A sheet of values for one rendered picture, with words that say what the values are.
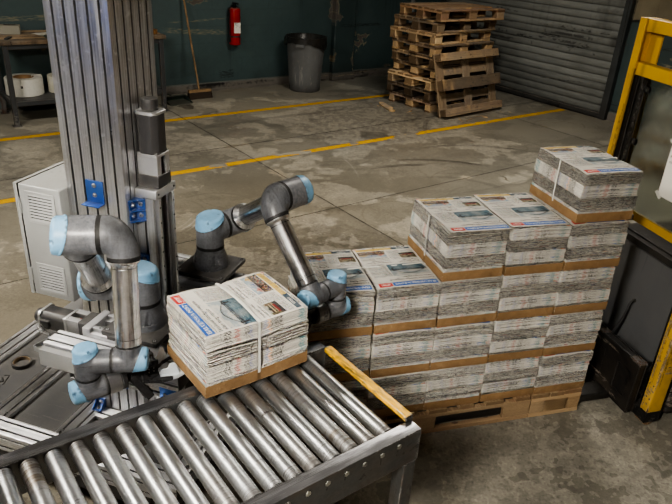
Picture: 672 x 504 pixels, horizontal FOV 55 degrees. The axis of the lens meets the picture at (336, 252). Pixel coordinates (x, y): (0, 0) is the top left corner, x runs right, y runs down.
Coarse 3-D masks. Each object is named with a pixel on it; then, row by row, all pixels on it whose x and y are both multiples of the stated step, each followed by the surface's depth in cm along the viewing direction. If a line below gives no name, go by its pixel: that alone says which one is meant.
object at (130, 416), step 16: (320, 352) 231; (272, 384) 222; (160, 400) 200; (176, 400) 201; (192, 400) 204; (240, 400) 216; (112, 416) 193; (128, 416) 193; (64, 432) 186; (80, 432) 186; (96, 432) 187; (112, 432) 190; (32, 448) 179; (48, 448) 180; (64, 448) 182; (0, 464) 174; (16, 464) 175; (16, 480) 177; (48, 480) 183
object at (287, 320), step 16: (256, 272) 230; (240, 288) 219; (256, 288) 219; (272, 288) 220; (256, 304) 211; (272, 304) 211; (288, 304) 211; (304, 304) 212; (272, 320) 204; (288, 320) 209; (304, 320) 213; (272, 336) 207; (288, 336) 211; (304, 336) 217; (272, 352) 210; (288, 352) 215
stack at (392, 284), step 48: (384, 288) 266; (432, 288) 273; (480, 288) 280; (528, 288) 288; (384, 336) 277; (432, 336) 285; (480, 336) 292; (528, 336) 301; (384, 384) 290; (432, 384) 297; (480, 384) 306; (528, 384) 315
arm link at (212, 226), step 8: (200, 216) 267; (208, 216) 267; (216, 216) 267; (224, 216) 271; (200, 224) 265; (208, 224) 264; (216, 224) 265; (224, 224) 269; (200, 232) 266; (208, 232) 265; (216, 232) 267; (224, 232) 270; (200, 240) 268; (208, 240) 267; (216, 240) 268; (208, 248) 268
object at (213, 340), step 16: (208, 288) 218; (176, 304) 206; (192, 304) 207; (208, 304) 208; (224, 304) 210; (176, 320) 208; (192, 320) 199; (208, 320) 200; (224, 320) 200; (240, 320) 201; (176, 336) 212; (192, 336) 199; (208, 336) 192; (224, 336) 195; (240, 336) 199; (176, 352) 214; (192, 352) 204; (208, 352) 193; (224, 352) 198; (240, 352) 202; (192, 368) 205; (208, 368) 197; (224, 368) 201; (240, 368) 205; (208, 384) 199
